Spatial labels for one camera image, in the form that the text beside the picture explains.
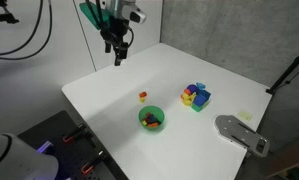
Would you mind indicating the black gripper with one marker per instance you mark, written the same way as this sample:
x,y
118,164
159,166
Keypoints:
x,y
115,30

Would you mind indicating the yellow cube block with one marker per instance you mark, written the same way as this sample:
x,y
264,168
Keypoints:
x,y
142,99

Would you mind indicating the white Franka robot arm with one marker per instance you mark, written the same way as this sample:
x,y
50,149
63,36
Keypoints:
x,y
19,160

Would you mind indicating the green plastic bowl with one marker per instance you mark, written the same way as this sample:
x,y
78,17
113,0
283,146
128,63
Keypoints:
x,y
155,111

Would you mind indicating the orange wedge block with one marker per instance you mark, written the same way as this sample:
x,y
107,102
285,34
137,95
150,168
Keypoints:
x,y
143,94

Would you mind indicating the red block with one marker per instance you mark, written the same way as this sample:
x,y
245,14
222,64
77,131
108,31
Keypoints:
x,y
148,114

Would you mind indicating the dark blue block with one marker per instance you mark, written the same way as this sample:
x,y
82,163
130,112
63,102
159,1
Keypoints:
x,y
152,119

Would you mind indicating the small yellow block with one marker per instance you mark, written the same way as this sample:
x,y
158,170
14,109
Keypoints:
x,y
144,123

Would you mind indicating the flat orange block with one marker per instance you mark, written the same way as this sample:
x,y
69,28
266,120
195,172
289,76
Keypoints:
x,y
152,125

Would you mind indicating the orange toy piece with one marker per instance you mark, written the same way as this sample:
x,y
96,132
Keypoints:
x,y
187,91

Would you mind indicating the yellow toy piece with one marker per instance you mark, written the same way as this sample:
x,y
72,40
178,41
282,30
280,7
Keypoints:
x,y
187,99

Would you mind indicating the light blue toy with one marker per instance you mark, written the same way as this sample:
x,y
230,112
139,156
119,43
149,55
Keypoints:
x,y
200,86

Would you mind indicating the blue toy box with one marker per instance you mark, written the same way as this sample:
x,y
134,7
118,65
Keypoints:
x,y
202,97

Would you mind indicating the green toy box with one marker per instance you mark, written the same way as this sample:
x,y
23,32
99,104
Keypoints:
x,y
198,108

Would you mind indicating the black base board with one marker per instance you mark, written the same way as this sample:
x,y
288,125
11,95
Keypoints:
x,y
65,156

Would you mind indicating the grey metal mounting plate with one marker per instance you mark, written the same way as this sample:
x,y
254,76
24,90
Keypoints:
x,y
235,131

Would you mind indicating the yellow sticky note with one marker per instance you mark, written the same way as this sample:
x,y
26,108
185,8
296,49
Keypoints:
x,y
245,116

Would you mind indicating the black tripod pole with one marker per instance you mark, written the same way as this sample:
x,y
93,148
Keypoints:
x,y
289,70

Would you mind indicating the brown wooden shelf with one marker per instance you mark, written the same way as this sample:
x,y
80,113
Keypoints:
x,y
289,156

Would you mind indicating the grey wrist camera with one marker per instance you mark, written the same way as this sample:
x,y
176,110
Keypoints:
x,y
138,15

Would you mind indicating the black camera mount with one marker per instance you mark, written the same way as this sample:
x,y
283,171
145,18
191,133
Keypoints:
x,y
4,16

